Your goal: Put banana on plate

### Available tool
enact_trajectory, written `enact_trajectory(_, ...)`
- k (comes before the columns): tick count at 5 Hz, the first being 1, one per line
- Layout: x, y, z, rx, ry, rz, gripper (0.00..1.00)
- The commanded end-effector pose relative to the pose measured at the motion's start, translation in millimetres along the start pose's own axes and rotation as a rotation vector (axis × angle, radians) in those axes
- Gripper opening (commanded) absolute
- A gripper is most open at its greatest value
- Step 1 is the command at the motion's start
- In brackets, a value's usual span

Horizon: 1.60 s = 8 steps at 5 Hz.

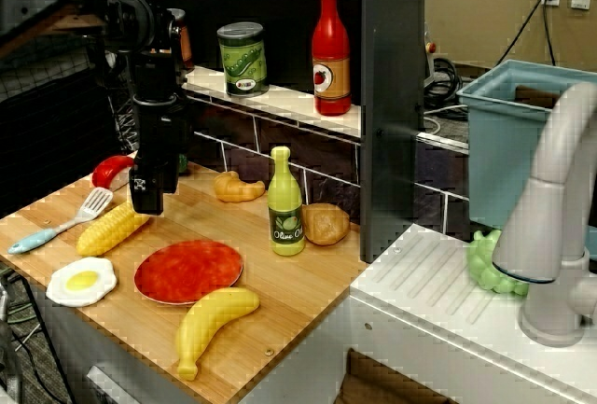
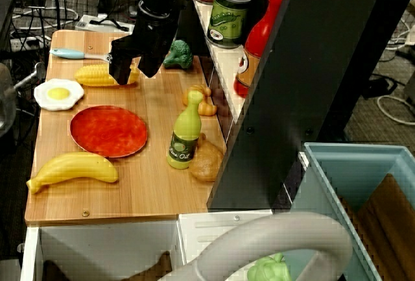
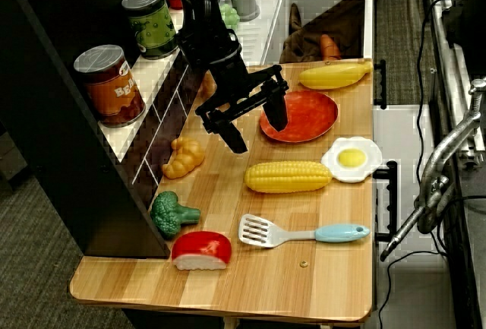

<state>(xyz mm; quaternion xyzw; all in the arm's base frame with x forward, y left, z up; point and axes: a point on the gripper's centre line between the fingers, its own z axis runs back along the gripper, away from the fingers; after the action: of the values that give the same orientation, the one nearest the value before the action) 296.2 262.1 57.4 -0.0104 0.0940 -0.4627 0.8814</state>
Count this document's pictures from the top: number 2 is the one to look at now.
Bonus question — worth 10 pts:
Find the red round plate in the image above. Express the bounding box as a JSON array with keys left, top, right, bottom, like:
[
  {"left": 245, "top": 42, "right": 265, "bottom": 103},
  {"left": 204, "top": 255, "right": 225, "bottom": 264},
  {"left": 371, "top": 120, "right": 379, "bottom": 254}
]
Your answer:
[{"left": 69, "top": 105, "right": 148, "bottom": 158}]

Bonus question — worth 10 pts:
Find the green toy broccoli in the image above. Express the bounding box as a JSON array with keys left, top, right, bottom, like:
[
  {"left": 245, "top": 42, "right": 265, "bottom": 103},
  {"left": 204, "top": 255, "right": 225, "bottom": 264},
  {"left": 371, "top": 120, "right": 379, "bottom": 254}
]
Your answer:
[{"left": 163, "top": 40, "right": 194, "bottom": 69}]

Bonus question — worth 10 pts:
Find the yellow toy banana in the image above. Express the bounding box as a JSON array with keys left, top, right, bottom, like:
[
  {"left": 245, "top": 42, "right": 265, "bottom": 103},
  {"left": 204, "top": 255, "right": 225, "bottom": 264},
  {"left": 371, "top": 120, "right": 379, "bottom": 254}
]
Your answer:
[{"left": 26, "top": 151, "right": 119, "bottom": 195}]

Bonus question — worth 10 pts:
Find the white shelf board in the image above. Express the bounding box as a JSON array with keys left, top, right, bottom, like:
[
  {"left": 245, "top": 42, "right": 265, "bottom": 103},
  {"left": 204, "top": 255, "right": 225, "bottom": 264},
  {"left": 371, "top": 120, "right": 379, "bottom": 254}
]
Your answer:
[{"left": 187, "top": 0, "right": 260, "bottom": 134}]

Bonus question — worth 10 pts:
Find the blue sink basin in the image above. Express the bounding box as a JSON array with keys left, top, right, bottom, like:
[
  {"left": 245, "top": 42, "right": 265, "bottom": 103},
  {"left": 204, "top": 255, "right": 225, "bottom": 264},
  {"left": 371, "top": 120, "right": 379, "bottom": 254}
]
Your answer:
[{"left": 287, "top": 141, "right": 415, "bottom": 281}]

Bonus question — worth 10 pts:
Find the red toy ketchup bottle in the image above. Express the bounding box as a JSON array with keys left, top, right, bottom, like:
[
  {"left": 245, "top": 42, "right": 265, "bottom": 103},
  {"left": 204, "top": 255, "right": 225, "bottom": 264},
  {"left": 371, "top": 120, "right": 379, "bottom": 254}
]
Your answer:
[{"left": 233, "top": 0, "right": 285, "bottom": 99}]

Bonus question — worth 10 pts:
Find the yellow toy corn cob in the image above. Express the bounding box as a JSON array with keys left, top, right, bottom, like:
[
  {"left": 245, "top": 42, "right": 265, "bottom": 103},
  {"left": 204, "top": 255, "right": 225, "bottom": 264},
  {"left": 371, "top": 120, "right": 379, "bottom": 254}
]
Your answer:
[{"left": 74, "top": 63, "right": 141, "bottom": 88}]

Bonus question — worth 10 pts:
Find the white cable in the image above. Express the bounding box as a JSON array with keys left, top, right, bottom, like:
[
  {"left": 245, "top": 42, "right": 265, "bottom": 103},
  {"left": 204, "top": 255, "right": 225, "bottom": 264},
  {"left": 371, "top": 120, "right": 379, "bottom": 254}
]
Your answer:
[{"left": 377, "top": 94, "right": 415, "bottom": 123}]

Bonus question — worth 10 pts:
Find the light green toy vegetable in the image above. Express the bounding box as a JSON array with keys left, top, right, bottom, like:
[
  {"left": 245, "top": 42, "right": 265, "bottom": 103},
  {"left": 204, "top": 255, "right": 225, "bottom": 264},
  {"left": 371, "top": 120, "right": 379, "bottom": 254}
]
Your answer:
[{"left": 246, "top": 252, "right": 292, "bottom": 281}]

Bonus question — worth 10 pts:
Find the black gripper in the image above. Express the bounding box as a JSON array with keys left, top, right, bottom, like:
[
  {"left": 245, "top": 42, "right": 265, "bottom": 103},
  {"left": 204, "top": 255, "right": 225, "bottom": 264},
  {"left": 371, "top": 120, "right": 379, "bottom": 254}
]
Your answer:
[{"left": 108, "top": 0, "right": 182, "bottom": 86}]

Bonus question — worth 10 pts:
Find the brown toy chicken drumstick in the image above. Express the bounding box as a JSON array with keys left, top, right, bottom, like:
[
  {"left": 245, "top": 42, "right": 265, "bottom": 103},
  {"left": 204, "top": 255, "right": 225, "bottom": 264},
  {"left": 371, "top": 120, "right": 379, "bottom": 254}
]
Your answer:
[{"left": 189, "top": 133, "right": 225, "bottom": 183}]

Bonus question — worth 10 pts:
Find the grey spatula with blue handle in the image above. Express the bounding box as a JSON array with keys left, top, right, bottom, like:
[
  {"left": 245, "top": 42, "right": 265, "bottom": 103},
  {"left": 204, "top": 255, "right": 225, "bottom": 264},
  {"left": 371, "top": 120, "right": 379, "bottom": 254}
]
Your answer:
[{"left": 49, "top": 47, "right": 113, "bottom": 64}]

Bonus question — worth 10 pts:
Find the black toy kitchen frame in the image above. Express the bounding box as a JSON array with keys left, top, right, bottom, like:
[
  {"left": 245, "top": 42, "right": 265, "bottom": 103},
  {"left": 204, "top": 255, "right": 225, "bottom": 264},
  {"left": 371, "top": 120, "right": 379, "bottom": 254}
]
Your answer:
[{"left": 176, "top": 0, "right": 415, "bottom": 211}]

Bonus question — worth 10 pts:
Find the toy fried egg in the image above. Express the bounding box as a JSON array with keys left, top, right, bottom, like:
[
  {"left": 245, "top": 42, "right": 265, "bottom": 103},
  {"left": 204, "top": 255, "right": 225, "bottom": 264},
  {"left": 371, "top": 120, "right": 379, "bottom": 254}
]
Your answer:
[{"left": 34, "top": 78, "right": 85, "bottom": 112}]

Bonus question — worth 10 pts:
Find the green toy peas can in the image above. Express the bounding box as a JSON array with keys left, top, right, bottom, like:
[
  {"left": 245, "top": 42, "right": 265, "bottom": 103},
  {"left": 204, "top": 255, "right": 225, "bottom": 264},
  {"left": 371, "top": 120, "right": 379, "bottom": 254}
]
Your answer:
[{"left": 207, "top": 0, "right": 254, "bottom": 49}]

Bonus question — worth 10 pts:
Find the white toy kitchen cabinet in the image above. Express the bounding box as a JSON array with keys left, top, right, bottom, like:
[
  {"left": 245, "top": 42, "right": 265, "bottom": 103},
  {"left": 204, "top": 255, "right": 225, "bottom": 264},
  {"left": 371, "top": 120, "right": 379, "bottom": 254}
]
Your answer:
[{"left": 19, "top": 210, "right": 274, "bottom": 281}]

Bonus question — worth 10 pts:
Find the green olive oil bottle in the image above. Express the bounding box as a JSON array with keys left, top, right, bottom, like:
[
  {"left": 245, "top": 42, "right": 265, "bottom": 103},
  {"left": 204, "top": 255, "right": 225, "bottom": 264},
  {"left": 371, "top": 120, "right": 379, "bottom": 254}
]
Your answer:
[{"left": 167, "top": 90, "right": 202, "bottom": 170}]

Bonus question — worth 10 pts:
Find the white power strip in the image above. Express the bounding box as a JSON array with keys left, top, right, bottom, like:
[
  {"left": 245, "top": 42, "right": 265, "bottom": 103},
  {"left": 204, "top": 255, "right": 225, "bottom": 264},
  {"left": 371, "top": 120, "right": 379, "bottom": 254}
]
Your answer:
[
  {"left": 9, "top": 36, "right": 53, "bottom": 52},
  {"left": 75, "top": 14, "right": 136, "bottom": 34}
]

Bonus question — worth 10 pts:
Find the orange toy croissant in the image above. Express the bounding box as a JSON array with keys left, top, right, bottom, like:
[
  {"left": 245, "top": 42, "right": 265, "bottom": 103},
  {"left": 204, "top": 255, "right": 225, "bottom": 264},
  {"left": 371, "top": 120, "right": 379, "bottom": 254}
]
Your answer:
[{"left": 182, "top": 84, "right": 218, "bottom": 117}]

